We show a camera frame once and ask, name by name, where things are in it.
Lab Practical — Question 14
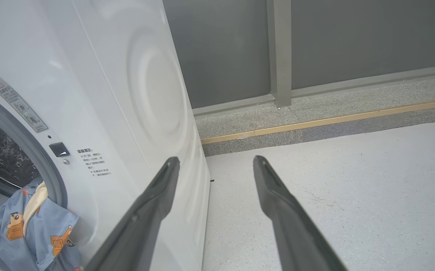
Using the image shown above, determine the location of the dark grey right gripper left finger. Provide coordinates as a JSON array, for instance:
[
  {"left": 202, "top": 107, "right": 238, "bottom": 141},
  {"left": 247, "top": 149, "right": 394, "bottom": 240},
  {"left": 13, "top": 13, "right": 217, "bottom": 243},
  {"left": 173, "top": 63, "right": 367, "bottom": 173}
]
[{"left": 85, "top": 157, "right": 181, "bottom": 271}]

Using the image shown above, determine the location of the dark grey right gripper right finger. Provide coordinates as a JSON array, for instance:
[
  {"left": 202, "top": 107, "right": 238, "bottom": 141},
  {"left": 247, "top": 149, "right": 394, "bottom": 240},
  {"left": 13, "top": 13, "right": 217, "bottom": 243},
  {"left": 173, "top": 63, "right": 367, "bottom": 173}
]
[{"left": 253, "top": 155, "right": 348, "bottom": 271}]

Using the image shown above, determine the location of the blue cartoon print garment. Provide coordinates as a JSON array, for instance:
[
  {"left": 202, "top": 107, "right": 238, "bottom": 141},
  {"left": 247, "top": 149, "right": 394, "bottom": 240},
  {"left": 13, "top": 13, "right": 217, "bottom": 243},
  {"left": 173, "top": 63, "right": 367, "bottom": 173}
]
[{"left": 0, "top": 177, "right": 82, "bottom": 271}]

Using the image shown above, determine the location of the cream garment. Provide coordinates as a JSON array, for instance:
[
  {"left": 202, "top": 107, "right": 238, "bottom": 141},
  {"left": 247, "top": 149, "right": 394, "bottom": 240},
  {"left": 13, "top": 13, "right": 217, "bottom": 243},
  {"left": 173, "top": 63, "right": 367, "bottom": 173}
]
[{"left": 23, "top": 182, "right": 49, "bottom": 238}]

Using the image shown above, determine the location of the black door latch slot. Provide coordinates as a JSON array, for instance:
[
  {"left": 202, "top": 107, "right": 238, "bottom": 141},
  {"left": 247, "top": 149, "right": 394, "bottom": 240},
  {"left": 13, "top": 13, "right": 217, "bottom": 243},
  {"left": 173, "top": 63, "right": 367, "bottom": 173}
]
[{"left": 49, "top": 142, "right": 70, "bottom": 158}]

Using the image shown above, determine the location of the white front-load washing machine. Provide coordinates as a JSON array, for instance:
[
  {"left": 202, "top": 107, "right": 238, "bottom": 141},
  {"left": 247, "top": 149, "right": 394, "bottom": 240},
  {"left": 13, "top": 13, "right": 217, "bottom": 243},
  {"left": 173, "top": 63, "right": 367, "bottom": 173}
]
[{"left": 0, "top": 0, "right": 211, "bottom": 271}]

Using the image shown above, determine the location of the brass floor strip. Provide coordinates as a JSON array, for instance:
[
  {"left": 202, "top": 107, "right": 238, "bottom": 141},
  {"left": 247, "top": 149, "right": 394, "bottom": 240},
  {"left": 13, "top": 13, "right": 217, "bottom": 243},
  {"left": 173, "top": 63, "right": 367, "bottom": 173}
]
[{"left": 201, "top": 98, "right": 435, "bottom": 145}]

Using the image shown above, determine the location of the grey warning sticker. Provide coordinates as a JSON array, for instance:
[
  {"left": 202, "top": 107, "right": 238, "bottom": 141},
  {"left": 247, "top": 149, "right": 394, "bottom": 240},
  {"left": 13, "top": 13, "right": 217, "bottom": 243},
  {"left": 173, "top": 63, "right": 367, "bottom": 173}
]
[{"left": 0, "top": 77, "right": 49, "bottom": 133}]

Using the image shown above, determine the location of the grey door opening ring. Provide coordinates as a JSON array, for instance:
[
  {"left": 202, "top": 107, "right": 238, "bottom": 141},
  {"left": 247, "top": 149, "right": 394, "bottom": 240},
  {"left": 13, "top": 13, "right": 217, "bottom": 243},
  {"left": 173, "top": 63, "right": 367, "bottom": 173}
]
[{"left": 0, "top": 88, "right": 68, "bottom": 209}]

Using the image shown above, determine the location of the grey wall baseboard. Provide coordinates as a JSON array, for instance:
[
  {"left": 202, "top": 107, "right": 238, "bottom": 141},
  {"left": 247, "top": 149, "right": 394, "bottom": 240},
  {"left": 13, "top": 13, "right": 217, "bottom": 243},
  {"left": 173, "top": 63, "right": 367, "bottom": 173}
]
[{"left": 193, "top": 63, "right": 435, "bottom": 116}]

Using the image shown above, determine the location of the grey metal wall post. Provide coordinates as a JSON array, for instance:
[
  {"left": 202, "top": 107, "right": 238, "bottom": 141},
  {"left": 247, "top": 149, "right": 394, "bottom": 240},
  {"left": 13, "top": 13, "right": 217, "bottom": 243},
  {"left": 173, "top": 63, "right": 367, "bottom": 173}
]
[{"left": 266, "top": 0, "right": 292, "bottom": 108}]

